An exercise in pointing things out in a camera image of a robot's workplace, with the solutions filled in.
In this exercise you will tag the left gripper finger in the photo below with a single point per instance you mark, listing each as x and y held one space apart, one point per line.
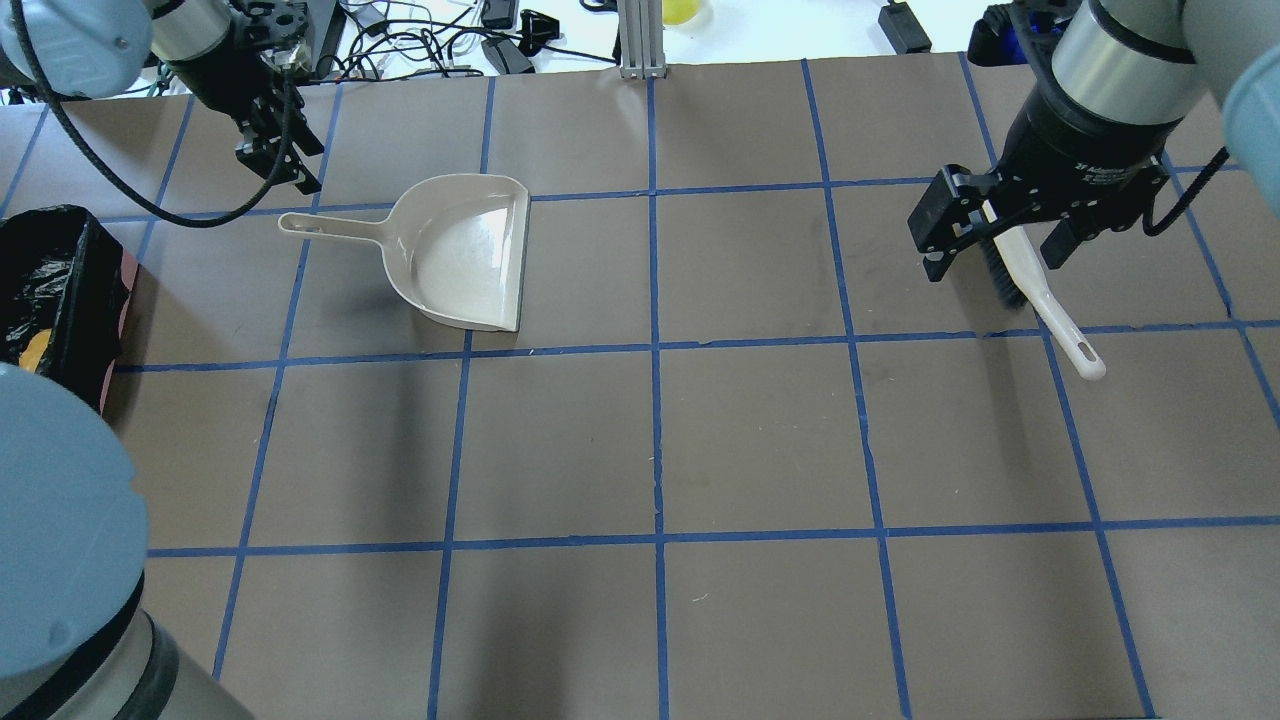
255 153
287 108

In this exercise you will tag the beige hand brush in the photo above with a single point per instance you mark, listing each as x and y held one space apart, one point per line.
1019 280

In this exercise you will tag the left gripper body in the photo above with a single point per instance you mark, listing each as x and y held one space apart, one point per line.
212 72

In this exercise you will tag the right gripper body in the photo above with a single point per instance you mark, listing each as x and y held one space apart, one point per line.
1078 150

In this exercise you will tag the beige plastic dustpan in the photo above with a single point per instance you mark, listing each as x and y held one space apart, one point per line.
453 247

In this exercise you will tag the black lined trash bin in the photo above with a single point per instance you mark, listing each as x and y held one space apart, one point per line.
62 269

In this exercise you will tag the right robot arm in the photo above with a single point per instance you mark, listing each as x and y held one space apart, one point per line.
1112 81

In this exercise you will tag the black power adapter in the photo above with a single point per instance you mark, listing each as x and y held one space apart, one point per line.
902 28

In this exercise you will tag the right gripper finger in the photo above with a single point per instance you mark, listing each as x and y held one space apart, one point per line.
1064 239
950 218

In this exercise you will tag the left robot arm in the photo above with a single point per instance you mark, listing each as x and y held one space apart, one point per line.
77 641

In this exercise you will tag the aluminium frame post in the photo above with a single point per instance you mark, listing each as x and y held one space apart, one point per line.
642 54

